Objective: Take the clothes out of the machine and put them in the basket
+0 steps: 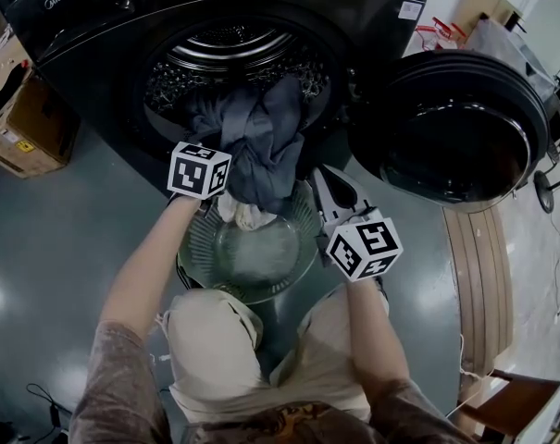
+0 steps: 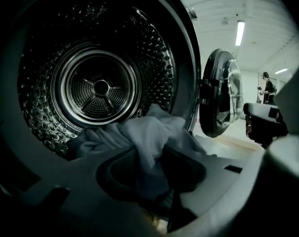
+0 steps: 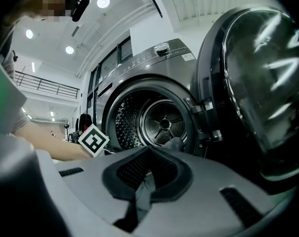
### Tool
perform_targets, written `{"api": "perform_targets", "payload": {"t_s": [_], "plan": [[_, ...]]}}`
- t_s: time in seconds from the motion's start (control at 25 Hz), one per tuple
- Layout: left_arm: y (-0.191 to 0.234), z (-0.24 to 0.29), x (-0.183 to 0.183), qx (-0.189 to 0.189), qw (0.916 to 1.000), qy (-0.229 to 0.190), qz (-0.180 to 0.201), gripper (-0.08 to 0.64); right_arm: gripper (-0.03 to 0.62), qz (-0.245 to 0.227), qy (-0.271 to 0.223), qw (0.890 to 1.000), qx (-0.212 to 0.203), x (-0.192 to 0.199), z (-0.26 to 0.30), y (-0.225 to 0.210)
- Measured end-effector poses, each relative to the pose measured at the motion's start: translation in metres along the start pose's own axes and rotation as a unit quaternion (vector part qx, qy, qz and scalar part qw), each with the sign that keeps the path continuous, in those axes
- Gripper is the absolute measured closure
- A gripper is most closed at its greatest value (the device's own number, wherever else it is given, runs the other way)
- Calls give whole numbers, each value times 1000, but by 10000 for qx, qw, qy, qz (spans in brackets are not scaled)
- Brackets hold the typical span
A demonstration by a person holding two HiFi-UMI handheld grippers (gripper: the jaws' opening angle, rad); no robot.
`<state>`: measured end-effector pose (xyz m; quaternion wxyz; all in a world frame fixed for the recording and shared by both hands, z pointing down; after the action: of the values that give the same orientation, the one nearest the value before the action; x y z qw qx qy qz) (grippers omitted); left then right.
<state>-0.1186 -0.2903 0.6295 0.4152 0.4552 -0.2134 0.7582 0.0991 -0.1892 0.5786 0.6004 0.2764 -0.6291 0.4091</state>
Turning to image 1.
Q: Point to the person's left forearm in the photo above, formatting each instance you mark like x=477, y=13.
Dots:
x=145, y=271

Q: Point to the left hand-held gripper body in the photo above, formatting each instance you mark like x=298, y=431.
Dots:
x=189, y=171

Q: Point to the wooden platform step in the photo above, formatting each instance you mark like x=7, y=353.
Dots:
x=481, y=294

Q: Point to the black standing fan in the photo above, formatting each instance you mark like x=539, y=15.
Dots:
x=543, y=192

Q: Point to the white clothes piece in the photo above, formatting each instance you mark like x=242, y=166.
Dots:
x=247, y=218

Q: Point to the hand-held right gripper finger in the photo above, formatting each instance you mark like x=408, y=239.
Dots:
x=322, y=197
x=349, y=197

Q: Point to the person's beige shorts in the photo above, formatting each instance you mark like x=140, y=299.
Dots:
x=210, y=354

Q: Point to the round slatted laundry basket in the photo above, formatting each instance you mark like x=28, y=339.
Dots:
x=261, y=257

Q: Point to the person's brown shirt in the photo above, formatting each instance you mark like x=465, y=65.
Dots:
x=122, y=386

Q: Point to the large brown cardboard box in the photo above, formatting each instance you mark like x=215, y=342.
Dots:
x=34, y=132

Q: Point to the black washing machine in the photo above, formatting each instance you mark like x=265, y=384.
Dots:
x=99, y=53

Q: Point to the brown cardboard sheet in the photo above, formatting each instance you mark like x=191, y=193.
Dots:
x=483, y=5

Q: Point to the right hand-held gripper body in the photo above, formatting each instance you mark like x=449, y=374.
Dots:
x=367, y=248

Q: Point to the dark grey garment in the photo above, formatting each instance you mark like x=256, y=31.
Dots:
x=261, y=155

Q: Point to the round black washing machine door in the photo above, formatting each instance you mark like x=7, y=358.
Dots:
x=451, y=151

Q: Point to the person's right forearm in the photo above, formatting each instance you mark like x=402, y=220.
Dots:
x=377, y=336

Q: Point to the dark chair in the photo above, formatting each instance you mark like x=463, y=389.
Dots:
x=559, y=127

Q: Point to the brown wooden stool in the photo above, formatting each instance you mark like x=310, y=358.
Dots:
x=515, y=405

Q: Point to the red and white plastic bag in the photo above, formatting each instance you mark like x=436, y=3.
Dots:
x=439, y=37

